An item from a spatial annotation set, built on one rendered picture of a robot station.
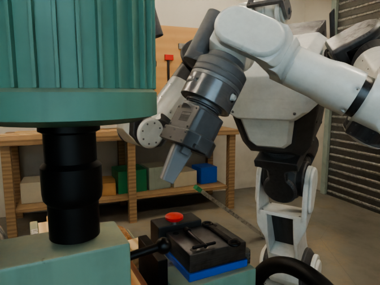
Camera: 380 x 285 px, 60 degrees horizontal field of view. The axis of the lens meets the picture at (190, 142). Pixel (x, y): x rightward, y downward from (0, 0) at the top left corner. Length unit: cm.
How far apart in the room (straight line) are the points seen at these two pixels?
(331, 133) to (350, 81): 372
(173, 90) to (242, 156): 340
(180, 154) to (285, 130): 41
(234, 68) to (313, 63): 12
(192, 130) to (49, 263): 26
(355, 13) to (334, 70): 362
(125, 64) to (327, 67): 33
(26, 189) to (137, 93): 300
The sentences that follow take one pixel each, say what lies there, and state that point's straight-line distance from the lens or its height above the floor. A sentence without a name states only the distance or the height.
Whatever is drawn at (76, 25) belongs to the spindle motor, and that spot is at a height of 127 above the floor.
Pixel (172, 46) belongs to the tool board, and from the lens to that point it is 381.
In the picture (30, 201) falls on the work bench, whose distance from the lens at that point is 329.
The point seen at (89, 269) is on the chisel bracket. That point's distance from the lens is 36.
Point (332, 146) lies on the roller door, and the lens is 423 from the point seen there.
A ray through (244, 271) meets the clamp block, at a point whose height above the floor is 96.
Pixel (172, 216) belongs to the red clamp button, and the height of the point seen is 102.
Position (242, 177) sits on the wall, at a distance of 433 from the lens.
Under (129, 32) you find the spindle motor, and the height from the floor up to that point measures 127.
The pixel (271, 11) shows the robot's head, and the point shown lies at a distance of 83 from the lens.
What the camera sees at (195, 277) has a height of 97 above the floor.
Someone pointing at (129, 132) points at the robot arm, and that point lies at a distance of 84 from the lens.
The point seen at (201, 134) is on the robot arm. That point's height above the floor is 116.
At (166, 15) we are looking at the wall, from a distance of 387.
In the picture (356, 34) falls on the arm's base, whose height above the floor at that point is 135.
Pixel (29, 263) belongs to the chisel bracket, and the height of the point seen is 107.
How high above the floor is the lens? 122
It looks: 9 degrees down
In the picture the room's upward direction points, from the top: straight up
